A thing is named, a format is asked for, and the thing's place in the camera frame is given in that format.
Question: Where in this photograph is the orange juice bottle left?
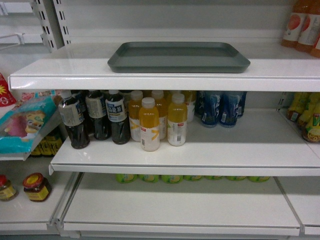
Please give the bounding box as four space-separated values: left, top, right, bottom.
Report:
128 90 143 142

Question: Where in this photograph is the white top shelf board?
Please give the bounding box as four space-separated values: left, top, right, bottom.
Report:
8 42 320 92

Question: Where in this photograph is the blue drink bottle left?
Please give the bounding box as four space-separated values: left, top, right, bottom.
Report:
201 90 223 128

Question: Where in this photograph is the dark tea bottle left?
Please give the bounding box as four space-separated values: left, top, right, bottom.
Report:
58 90 90 150

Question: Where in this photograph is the dark tea bottle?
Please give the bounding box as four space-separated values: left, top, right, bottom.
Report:
105 89 131 145
58 90 90 150
85 90 112 141

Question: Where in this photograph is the grey-silver plastic tray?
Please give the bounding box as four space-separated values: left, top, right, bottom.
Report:
107 41 251 74

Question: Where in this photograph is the red-lid sauce jar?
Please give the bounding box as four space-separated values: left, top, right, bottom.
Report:
22 172 52 202

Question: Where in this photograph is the blue drink bottle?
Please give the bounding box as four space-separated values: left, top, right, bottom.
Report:
201 90 223 128
219 91 243 128

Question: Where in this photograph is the blue drink bottle right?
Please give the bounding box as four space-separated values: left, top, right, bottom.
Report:
219 91 243 128

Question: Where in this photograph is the sauce jar at edge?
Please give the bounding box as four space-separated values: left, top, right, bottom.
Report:
0 174 19 202

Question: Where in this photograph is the dark tea bottle right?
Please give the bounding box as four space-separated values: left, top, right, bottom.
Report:
105 89 131 145

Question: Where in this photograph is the white middle shelf board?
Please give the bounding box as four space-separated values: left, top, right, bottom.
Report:
49 108 320 177

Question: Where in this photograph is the white bottom shelf board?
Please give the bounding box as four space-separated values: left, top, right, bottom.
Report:
64 173 300 237

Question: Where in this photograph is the orange juice bottle right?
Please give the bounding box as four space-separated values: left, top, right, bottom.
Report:
167 93 188 147

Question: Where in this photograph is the teal snack bag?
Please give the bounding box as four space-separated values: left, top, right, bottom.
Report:
0 95 62 154

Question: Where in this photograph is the yellow lemon tea bottle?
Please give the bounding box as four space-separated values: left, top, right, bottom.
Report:
301 101 320 143

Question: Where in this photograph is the orange juice bottle top shelf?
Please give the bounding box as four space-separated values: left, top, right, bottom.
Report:
281 0 310 48

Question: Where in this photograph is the orange juice bottle front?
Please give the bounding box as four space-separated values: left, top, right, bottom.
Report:
139 97 160 152

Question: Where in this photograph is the dark tea bottle middle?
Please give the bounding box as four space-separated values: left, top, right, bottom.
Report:
85 90 112 141

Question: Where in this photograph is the white shelf board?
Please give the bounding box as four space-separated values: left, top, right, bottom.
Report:
64 173 300 237
8 42 320 92
49 108 320 177

